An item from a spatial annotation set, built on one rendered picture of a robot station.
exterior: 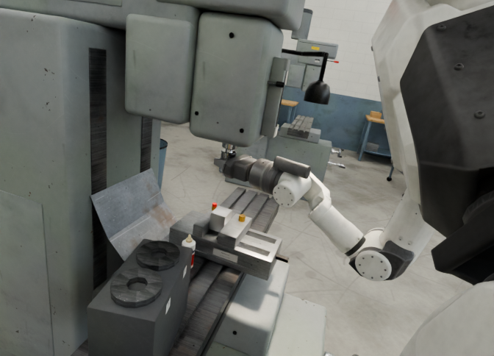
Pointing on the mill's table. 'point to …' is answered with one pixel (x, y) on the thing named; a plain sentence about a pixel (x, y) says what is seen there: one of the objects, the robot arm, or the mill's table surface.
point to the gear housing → (241, 1)
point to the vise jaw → (234, 232)
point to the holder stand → (141, 302)
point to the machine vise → (181, 231)
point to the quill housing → (232, 76)
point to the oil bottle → (190, 246)
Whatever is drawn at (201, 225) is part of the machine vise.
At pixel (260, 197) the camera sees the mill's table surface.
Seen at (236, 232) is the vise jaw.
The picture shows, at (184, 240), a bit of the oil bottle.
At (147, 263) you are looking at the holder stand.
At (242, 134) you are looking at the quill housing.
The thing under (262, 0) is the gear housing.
